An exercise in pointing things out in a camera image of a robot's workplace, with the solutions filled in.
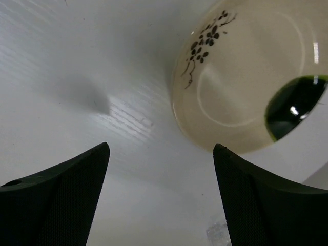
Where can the cream plate with black pattern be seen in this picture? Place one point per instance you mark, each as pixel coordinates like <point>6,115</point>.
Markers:
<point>251,72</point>

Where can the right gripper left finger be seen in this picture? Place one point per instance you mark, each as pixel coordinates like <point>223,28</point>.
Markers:
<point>55,206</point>

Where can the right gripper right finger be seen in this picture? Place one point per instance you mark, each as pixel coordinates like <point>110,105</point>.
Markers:
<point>262,208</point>

